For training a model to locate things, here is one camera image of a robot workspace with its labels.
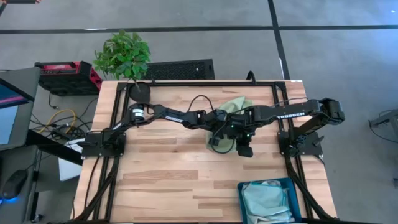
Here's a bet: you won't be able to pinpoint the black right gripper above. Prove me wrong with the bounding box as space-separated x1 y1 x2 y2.
228 113 254 158

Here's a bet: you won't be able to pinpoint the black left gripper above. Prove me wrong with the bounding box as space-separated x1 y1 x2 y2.
198 108 229 147

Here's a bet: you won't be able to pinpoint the green microfiber towel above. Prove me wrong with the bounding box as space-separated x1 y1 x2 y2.
206 95 254 154

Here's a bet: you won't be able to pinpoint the blue microfiber towel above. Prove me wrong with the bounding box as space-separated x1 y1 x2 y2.
241 180 295 224

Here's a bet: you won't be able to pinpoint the teal plastic bin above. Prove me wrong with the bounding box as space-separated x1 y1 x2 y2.
237 177 303 224

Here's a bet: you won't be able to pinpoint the green potted plant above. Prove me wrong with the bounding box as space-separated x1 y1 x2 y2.
92 29 152 103

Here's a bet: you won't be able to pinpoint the grey metal stand leg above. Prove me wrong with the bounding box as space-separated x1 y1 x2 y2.
368 108 398 131

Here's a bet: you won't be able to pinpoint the white box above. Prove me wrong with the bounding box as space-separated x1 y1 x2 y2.
58 138 83 182

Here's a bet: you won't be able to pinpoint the red and black toolbox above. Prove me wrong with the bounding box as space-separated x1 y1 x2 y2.
34 60 103 96

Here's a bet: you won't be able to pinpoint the dark side desk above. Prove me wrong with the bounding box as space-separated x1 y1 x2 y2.
0 144 40 224

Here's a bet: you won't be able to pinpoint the desk computer monitor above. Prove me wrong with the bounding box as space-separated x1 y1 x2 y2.
0 67 41 150

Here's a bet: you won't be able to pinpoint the black computer mouse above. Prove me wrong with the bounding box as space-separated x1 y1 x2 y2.
1 169 29 200

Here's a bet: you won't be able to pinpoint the black aluminium table frame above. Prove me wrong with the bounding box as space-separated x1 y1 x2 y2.
73 80 340 223

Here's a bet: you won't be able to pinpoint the black cable bundle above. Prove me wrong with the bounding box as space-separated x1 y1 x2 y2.
74 155 118 222
284 155 336 222

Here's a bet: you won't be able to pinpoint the black floor cables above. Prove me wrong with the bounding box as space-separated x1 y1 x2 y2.
29 93 99 141

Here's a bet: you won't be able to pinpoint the yellow cable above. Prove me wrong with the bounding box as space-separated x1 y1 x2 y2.
39 108 77 134

